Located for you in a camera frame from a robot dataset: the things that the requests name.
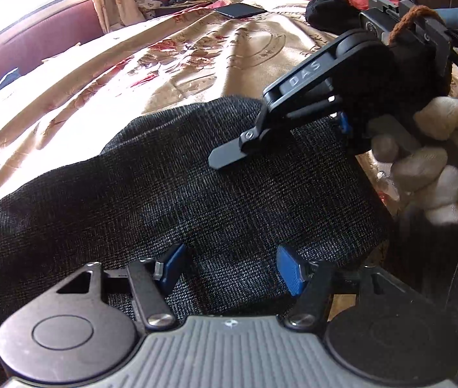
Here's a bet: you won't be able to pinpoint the dark grey checked pants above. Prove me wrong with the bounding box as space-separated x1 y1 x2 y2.
0 95 396 385

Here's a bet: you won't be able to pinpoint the blue item on bench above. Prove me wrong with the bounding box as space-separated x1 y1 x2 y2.
0 68 21 90

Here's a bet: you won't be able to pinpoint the white gloved right hand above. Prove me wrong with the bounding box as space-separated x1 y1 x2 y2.
369 96 458 226

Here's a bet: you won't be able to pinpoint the maroon window bench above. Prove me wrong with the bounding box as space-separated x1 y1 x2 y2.
0 0 102 81

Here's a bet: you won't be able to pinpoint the black crumpled garment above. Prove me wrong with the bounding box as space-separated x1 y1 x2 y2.
305 0 360 35

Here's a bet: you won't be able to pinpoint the floral satin bedspread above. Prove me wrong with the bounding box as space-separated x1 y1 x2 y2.
0 0 333 199

